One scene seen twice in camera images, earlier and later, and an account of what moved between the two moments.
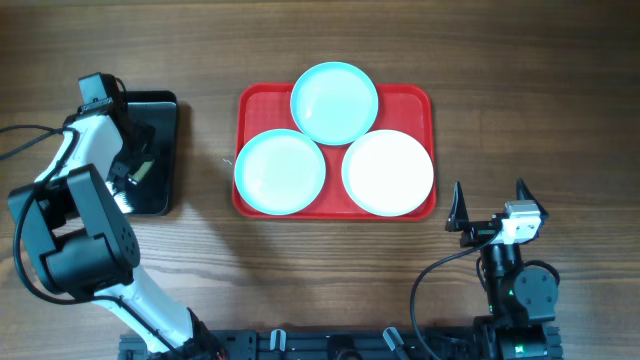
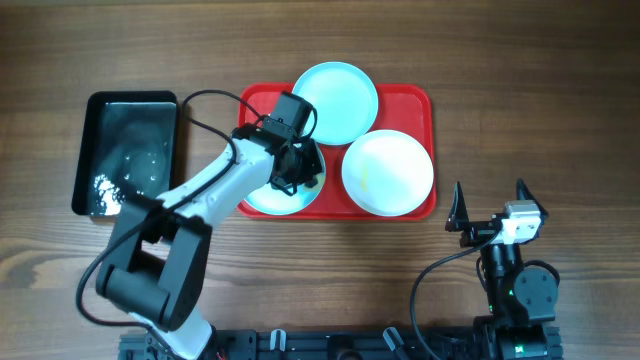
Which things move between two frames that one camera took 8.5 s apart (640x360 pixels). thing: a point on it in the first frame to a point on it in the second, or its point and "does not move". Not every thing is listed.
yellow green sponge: x=142 y=171 to x=315 y=188
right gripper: x=477 y=233 does not move
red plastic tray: x=263 y=107 does not move
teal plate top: x=334 y=103 does not move
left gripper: x=143 y=149 to x=311 y=166
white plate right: x=387 y=173 does not move
